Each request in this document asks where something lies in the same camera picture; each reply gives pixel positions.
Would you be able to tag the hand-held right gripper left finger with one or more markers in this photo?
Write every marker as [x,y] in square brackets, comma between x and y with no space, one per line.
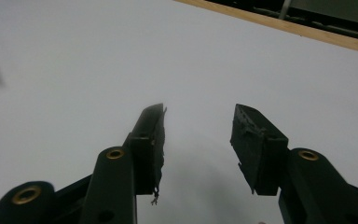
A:
[147,146]

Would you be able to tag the white metal stand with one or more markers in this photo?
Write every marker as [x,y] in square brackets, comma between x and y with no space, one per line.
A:
[285,8]

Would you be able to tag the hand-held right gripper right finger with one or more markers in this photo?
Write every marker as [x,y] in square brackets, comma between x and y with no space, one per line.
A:
[254,155]

